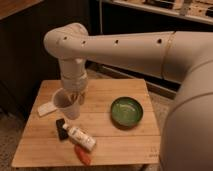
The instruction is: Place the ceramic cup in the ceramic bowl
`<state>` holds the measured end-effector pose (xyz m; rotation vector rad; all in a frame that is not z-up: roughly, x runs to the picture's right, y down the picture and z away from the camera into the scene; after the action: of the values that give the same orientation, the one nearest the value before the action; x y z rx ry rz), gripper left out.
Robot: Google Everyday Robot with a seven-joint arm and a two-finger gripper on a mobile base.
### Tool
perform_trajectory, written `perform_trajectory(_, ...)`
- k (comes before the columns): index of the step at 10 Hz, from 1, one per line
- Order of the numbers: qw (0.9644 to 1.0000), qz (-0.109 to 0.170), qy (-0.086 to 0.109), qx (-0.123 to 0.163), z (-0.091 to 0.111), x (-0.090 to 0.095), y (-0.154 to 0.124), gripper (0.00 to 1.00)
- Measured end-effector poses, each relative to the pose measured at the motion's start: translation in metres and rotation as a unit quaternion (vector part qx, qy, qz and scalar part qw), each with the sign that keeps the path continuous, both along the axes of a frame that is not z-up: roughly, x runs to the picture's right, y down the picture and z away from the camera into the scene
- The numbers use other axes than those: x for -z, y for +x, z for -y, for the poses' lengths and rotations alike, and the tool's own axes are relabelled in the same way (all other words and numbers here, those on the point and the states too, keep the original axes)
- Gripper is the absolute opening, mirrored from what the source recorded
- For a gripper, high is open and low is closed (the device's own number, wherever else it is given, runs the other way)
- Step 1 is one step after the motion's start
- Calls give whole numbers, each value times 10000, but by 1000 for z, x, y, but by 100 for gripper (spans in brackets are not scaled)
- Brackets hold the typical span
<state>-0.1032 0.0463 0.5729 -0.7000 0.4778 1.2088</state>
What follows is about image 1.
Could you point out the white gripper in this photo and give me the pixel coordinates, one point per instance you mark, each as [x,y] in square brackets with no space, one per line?
[75,85]

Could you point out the white ceramic cup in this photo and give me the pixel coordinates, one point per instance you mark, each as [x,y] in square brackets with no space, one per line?
[62,103]

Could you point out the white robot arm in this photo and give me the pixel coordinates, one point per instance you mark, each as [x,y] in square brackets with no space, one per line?
[184,57]

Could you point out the green ceramic bowl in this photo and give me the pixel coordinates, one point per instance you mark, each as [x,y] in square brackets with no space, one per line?
[126,111]

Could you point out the white sponge block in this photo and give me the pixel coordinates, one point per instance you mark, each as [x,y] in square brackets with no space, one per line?
[45,109]

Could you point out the white lotion bottle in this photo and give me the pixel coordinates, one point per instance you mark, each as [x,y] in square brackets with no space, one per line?
[82,138]

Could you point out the black rectangular bar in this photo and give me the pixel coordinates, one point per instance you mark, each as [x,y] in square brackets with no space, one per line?
[62,133]

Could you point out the wooden folding table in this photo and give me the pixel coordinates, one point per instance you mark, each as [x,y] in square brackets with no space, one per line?
[40,146]

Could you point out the orange red tube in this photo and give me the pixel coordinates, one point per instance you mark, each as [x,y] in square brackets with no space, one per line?
[82,155]

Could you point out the metal shelf rack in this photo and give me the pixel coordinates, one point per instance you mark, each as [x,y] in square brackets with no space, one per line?
[137,16]

